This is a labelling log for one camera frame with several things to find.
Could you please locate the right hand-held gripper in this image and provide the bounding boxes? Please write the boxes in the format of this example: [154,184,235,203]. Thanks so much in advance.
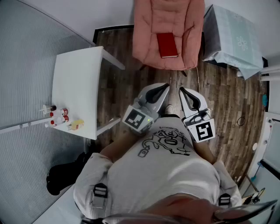
[178,87,216,143]

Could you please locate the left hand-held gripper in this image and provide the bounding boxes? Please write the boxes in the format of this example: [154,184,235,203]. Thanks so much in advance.
[122,82,171,134]

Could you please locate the red book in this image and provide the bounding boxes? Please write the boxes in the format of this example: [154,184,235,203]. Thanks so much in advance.
[156,32,179,59]

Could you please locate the pink cushioned armchair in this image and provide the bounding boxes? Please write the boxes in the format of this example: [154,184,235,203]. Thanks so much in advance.
[132,0,206,77]

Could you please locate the person's right forearm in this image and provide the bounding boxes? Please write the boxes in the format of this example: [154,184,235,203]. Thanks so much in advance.
[192,140,216,165]

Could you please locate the person's left forearm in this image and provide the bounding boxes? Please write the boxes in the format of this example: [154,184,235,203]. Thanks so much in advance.
[99,129,143,164]

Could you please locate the table with light blue cloth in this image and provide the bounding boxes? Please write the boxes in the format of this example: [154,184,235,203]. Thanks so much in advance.
[202,4,264,81]

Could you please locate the white printed t-shirt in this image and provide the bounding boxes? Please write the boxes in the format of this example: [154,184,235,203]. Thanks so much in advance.
[73,117,242,219]

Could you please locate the white side table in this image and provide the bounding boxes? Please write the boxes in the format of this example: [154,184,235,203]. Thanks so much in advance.
[52,45,126,140]

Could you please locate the white window ledge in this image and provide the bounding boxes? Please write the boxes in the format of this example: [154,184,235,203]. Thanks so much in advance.
[249,111,280,180]

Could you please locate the white pipe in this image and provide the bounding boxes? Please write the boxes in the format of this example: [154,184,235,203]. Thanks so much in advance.
[260,66,280,75]
[260,74,280,82]

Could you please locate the light blue floral tablecloth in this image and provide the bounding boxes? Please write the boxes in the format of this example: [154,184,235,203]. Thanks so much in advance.
[204,4,264,81]

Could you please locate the person's face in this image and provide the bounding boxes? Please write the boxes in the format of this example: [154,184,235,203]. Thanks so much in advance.
[140,193,216,224]

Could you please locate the black bag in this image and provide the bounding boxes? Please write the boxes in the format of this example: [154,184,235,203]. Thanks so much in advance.
[45,152,94,196]

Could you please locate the person's eyeglasses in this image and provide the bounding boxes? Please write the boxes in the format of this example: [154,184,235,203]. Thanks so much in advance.
[80,199,278,224]

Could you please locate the grey ribbed glass partition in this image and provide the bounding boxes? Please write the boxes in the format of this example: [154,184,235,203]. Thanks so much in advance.
[0,0,97,224]

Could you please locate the white floor cable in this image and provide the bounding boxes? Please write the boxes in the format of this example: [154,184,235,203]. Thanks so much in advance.
[196,65,201,94]

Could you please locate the grey harness strap with buckle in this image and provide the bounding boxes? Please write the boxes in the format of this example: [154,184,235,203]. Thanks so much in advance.
[218,193,231,207]
[93,183,109,210]

